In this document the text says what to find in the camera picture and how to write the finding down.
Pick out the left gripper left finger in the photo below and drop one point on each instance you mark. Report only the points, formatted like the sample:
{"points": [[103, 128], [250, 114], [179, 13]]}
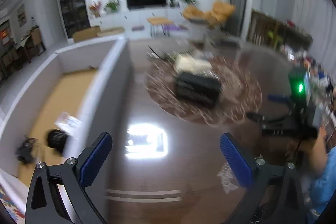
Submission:
{"points": [[44, 201]]}

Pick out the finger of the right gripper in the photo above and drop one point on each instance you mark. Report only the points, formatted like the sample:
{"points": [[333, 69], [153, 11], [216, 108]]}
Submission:
{"points": [[255, 117], [279, 98]]}

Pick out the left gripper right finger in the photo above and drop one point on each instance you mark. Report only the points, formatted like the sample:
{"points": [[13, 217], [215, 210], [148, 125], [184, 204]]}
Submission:
{"points": [[256, 175]]}

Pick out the blue sleeve forearm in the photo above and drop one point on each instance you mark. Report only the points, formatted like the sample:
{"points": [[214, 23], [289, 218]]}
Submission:
{"points": [[321, 190]]}

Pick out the black round object in box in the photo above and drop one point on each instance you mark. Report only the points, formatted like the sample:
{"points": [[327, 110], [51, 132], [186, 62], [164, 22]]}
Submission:
{"points": [[56, 139]]}

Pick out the person's right hand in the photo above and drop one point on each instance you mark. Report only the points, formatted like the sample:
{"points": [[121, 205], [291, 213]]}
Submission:
{"points": [[316, 152]]}

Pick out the white paper in box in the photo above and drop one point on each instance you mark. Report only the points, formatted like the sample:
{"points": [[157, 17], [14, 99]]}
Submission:
{"points": [[69, 124]]}

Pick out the black gadget in box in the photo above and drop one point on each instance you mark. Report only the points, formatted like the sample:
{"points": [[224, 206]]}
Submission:
{"points": [[25, 151]]}

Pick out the black rectangular case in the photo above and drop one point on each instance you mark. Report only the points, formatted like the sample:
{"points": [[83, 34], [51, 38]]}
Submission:
{"points": [[202, 91]]}

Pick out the wooden shelf unit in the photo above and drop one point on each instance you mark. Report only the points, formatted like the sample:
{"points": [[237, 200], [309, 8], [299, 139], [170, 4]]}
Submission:
{"points": [[269, 32]]}

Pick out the grey storage box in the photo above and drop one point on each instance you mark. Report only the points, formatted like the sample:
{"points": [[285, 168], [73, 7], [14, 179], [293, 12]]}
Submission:
{"points": [[85, 81]]}

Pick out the orange lounge chair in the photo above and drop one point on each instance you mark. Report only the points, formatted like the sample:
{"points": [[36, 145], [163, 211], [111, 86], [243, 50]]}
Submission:
{"points": [[218, 14]]}

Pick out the white tv console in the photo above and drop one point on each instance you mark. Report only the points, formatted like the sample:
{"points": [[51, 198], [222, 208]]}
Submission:
{"points": [[130, 18]]}

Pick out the wooden side table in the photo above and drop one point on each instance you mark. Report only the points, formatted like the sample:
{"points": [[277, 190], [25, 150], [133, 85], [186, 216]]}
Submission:
{"points": [[162, 22]]}

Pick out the red flower bouquet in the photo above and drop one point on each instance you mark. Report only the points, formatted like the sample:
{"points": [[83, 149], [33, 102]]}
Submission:
{"points": [[95, 9]]}

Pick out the green potted plant left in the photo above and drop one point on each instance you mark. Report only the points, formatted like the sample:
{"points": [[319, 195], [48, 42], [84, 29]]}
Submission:
{"points": [[112, 6]]}

